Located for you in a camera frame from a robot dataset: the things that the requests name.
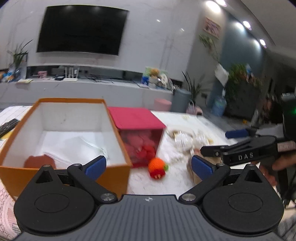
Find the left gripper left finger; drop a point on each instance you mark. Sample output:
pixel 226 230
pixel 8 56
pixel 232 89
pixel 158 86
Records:
pixel 85 176

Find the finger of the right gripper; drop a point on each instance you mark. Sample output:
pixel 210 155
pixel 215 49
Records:
pixel 242 133
pixel 213 151

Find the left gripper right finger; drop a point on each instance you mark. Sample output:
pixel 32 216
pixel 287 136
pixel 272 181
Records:
pixel 212 176

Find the person right hand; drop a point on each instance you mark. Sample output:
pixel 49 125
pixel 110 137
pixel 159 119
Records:
pixel 280 164

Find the blue water bottle jug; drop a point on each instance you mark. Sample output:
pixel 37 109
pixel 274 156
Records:
pixel 219 106

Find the clear plastic bag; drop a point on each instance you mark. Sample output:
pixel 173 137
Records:
pixel 188 141

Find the dark cabinet with plants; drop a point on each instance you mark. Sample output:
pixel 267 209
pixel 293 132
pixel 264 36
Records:
pixel 243 90

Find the orange cardboard box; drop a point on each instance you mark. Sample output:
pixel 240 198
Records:
pixel 69 130

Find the orange crochet toy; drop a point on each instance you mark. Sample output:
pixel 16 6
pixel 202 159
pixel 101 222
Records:
pixel 157 168

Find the tall leafy floor plant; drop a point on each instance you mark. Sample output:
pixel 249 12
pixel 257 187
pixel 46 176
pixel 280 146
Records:
pixel 195 87

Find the grey pedal trash can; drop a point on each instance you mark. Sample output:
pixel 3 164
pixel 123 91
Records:
pixel 180 101

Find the white hanging cloth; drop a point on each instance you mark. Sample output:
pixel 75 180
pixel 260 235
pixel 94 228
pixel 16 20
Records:
pixel 221 74

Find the pink waste bin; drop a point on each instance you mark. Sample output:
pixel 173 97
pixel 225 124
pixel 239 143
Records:
pixel 162 104

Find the red lidded clear box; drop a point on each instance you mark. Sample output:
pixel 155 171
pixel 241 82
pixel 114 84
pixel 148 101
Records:
pixel 141 132

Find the black remote control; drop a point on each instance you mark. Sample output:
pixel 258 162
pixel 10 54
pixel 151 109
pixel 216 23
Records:
pixel 8 126

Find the teddy bear decoration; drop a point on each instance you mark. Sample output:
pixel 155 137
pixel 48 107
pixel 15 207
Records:
pixel 154 73

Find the white wifi router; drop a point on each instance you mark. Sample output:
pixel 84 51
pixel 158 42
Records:
pixel 71 74

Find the green potted plant left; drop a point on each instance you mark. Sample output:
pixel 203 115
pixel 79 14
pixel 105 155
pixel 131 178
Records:
pixel 18 55

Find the framed wall picture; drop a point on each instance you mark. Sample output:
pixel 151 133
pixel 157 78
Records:
pixel 212 28

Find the black wall television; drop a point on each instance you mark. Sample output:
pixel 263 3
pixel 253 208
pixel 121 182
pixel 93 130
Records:
pixel 82 28

